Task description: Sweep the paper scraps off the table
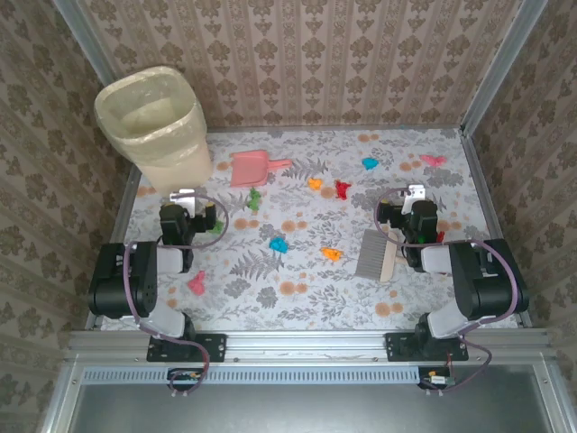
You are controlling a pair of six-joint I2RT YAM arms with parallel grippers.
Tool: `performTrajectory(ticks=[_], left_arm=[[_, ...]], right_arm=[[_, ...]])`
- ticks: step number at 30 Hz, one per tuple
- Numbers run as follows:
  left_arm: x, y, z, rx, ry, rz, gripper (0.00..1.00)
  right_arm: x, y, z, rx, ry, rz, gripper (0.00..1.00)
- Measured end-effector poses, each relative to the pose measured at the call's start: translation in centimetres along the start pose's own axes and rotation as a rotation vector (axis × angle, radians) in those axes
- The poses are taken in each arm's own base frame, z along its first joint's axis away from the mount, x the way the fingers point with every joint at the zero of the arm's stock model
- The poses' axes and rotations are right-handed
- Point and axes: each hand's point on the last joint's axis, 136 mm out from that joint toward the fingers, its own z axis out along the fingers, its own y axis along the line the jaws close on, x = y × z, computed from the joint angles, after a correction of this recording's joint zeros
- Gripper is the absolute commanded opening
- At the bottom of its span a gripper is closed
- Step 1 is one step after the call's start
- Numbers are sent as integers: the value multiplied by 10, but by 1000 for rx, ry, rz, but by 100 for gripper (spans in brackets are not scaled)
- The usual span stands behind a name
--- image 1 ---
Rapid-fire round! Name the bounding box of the wooden hand brush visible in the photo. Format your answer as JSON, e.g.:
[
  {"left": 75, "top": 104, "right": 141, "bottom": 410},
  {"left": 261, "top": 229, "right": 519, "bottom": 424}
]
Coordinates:
[{"left": 354, "top": 228, "right": 407, "bottom": 284}]

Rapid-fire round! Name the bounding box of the pink plastic dustpan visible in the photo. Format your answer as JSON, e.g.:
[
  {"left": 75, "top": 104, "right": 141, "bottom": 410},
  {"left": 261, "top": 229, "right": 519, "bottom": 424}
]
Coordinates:
[{"left": 229, "top": 150, "right": 294, "bottom": 189}]

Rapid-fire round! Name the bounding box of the beige trash bin with liner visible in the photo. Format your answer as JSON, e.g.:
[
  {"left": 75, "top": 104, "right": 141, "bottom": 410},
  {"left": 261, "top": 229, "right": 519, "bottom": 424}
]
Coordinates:
[{"left": 93, "top": 66, "right": 214, "bottom": 198}]

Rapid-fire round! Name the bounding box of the floral patterned table mat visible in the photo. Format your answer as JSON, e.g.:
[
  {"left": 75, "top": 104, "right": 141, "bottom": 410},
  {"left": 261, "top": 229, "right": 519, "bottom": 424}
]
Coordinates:
[{"left": 101, "top": 128, "right": 519, "bottom": 333}]

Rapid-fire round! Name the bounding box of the small connector board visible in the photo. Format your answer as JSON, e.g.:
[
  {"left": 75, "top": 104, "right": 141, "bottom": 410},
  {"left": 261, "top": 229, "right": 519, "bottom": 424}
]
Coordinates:
[
  {"left": 166, "top": 366, "right": 205, "bottom": 392},
  {"left": 417, "top": 365, "right": 457, "bottom": 392}
]

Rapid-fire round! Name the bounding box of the grey metal panel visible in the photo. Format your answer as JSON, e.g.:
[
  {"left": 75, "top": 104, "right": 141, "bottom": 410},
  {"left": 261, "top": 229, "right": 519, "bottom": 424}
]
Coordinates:
[{"left": 67, "top": 364, "right": 558, "bottom": 433}]

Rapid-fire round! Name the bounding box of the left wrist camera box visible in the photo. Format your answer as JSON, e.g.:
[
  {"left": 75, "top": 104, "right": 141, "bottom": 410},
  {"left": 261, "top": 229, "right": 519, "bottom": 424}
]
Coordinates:
[{"left": 169, "top": 189, "right": 197, "bottom": 217}]

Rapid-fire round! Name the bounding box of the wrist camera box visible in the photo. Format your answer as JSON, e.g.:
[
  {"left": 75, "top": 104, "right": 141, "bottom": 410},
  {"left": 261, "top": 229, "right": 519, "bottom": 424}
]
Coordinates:
[
  {"left": 402, "top": 184, "right": 426, "bottom": 214},
  {"left": 169, "top": 189, "right": 197, "bottom": 217}
]

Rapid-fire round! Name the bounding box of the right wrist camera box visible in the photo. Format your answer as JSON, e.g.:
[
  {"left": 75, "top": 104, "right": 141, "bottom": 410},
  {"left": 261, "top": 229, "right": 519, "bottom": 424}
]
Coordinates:
[{"left": 402, "top": 184, "right": 426, "bottom": 214}]

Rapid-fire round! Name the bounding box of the aluminium table side rail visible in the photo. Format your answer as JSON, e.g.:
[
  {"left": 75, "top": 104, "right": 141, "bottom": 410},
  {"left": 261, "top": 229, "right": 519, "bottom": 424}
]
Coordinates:
[
  {"left": 459, "top": 129, "right": 534, "bottom": 328},
  {"left": 84, "top": 166, "right": 142, "bottom": 330}
]

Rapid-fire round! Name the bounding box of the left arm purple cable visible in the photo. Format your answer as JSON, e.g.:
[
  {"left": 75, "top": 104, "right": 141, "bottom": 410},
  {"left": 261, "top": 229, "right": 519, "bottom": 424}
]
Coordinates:
[{"left": 122, "top": 193, "right": 231, "bottom": 399}]

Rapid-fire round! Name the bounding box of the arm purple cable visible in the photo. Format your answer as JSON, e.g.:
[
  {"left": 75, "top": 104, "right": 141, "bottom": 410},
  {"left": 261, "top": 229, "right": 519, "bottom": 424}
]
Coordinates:
[
  {"left": 376, "top": 187, "right": 519, "bottom": 394},
  {"left": 122, "top": 193, "right": 231, "bottom": 399}
]

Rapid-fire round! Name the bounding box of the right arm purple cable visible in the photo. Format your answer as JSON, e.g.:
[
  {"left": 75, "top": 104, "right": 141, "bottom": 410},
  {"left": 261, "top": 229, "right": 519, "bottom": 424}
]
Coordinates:
[{"left": 376, "top": 187, "right": 519, "bottom": 394}]

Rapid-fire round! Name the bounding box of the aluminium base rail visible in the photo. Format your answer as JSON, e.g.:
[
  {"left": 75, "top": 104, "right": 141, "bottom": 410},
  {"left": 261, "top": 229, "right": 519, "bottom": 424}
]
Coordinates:
[{"left": 67, "top": 328, "right": 558, "bottom": 364}]

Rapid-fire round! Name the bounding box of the aluminium frame post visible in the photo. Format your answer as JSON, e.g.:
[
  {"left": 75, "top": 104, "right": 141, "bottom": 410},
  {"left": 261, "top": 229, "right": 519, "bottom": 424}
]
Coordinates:
[
  {"left": 458, "top": 0, "right": 550, "bottom": 134},
  {"left": 52, "top": 0, "right": 122, "bottom": 87}
]

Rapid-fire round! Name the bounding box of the grey slotted cable duct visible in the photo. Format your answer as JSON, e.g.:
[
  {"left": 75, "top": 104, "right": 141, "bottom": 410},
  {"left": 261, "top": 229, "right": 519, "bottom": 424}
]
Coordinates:
[{"left": 82, "top": 365, "right": 421, "bottom": 385}]

